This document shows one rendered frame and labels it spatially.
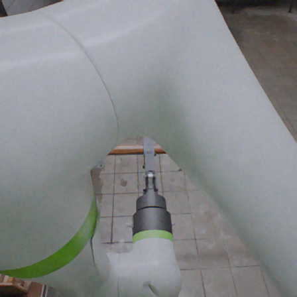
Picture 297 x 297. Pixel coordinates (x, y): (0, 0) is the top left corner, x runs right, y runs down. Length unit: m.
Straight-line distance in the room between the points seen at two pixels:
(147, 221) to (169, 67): 0.41
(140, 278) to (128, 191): 1.53
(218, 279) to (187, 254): 0.24
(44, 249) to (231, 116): 0.17
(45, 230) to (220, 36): 0.19
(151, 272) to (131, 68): 0.41
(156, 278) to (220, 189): 0.32
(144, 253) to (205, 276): 1.30
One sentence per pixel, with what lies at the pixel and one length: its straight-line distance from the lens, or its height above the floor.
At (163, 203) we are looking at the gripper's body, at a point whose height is 1.20.
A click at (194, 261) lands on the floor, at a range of 1.81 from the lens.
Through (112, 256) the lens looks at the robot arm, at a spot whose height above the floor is 1.22.
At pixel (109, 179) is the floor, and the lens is 2.08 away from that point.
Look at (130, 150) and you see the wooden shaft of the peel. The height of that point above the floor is 1.19.
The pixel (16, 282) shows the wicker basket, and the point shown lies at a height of 0.71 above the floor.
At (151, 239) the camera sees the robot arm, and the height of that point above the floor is 1.22.
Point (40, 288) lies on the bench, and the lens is 1.24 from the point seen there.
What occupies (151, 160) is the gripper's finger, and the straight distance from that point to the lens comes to 0.62.
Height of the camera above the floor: 1.72
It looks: 50 degrees down
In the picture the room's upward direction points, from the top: straight up
